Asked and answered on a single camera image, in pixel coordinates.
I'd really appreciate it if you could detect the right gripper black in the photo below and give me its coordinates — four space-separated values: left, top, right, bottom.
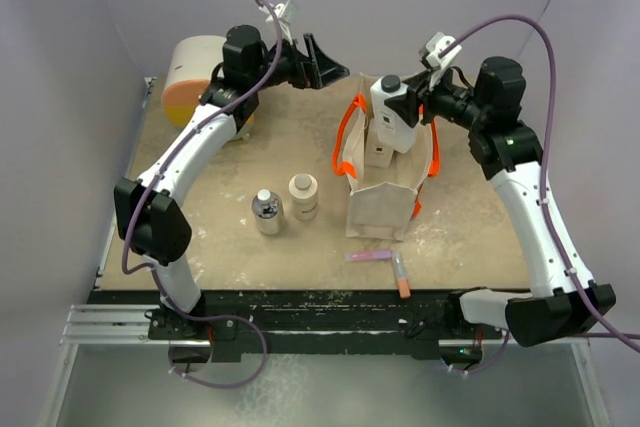
387 62 490 131

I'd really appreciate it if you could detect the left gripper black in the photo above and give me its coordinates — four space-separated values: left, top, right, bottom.
249 34 348 93

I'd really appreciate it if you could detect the white square bottle black cap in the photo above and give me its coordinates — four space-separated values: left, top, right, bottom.
364 120 393 168

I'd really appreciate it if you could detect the canvas bag with orange handles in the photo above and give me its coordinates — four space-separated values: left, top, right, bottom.
331 74 441 241

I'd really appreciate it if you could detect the cream bottle with round cap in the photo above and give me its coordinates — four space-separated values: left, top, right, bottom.
288 173 318 221

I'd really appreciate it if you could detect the silver bottle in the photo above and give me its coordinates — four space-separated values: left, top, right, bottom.
252 189 284 235

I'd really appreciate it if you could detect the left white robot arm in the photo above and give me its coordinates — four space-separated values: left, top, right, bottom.
114 21 441 339

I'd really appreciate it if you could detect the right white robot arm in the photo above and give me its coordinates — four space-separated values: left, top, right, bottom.
420 56 616 347

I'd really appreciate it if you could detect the beige and orange cylinder box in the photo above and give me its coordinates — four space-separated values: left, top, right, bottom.
161 35 226 130

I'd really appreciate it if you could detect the pink tube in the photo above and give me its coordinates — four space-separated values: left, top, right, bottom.
344 249 393 262

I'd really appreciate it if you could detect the orange tube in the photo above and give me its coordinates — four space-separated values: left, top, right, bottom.
391 251 411 299

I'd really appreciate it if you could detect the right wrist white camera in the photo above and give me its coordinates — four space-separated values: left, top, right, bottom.
419 32 462 89

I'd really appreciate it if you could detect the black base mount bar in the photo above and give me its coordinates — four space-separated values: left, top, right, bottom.
145 289 501 362

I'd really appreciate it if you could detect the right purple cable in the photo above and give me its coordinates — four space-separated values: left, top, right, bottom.
439 15 640 376

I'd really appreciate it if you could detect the purple cable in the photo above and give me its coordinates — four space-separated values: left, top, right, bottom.
121 0 269 391
439 15 640 376

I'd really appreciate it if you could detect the aluminium frame rail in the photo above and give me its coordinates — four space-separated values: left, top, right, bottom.
59 77 589 346

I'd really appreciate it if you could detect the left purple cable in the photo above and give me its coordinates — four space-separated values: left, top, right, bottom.
121 0 269 391

